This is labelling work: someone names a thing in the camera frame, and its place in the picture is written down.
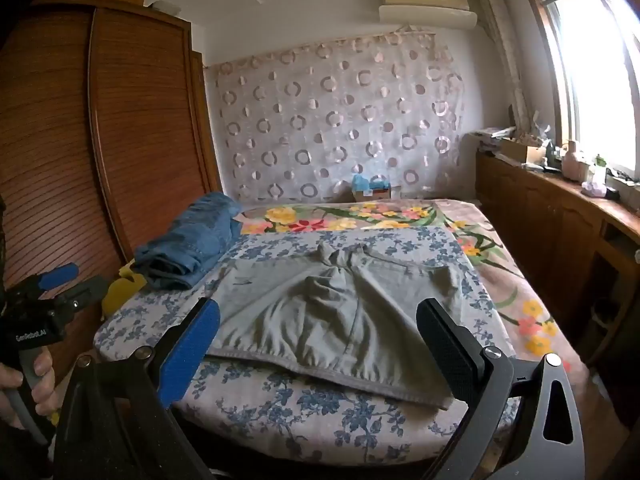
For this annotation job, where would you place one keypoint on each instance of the pink tissue pack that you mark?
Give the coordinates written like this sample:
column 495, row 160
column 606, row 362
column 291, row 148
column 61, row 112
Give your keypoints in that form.
column 592, row 188

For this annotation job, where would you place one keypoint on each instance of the pink jug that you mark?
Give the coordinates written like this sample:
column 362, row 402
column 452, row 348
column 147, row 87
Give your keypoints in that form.
column 574, row 165

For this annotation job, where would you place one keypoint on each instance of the wooden cabinet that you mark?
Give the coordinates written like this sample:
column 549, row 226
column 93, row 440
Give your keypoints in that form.
column 540, row 220

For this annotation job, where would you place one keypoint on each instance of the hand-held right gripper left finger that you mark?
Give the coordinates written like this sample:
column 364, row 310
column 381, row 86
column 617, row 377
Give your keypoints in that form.
column 190, row 355

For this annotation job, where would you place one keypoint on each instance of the patterned window curtain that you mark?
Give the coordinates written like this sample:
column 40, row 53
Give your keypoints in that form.
column 505, row 60

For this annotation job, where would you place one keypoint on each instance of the circle-patterned wall curtain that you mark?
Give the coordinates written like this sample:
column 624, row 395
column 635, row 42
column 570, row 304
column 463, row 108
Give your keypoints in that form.
column 325, row 125

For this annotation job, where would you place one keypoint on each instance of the green-capped bottle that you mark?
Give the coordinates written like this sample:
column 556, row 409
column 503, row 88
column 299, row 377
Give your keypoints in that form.
column 599, row 170

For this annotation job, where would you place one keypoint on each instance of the crumpled clear plastic bag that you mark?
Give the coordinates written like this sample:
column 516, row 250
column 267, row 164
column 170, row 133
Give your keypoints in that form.
column 541, row 122

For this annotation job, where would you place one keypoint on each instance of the pile of papers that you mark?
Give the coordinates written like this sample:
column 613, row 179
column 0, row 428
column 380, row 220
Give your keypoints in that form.
column 492, row 135

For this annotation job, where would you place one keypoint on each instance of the open cardboard box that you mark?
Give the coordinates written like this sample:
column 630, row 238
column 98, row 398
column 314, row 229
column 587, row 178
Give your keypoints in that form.
column 520, row 152

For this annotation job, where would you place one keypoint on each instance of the person's left hand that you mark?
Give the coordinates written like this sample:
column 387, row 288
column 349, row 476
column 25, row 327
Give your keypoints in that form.
column 10, row 380

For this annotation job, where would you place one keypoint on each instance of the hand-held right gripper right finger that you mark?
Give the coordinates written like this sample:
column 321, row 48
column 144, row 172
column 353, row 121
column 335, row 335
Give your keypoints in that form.
column 447, row 355

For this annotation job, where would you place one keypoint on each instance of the blue floral blanket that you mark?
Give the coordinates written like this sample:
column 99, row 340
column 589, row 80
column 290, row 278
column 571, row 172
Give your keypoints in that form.
column 310, row 410

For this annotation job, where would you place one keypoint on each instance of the wooden wardrobe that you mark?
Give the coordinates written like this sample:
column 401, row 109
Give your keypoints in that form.
column 125, row 110

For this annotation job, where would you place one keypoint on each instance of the bed with flowered sheet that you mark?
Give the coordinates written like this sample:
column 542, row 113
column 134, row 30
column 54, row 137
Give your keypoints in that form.
column 500, row 270

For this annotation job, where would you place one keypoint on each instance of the window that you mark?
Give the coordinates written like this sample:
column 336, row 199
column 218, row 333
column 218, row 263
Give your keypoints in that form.
column 590, row 85

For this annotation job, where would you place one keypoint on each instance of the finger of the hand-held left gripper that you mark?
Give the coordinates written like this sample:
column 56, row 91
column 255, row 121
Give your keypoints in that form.
column 85, row 294
column 57, row 275

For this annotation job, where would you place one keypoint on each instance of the blue jeans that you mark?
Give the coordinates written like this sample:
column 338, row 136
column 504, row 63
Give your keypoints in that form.
column 195, row 240

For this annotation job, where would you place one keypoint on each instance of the grey pants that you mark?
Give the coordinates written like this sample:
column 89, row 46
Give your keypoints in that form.
column 325, row 320

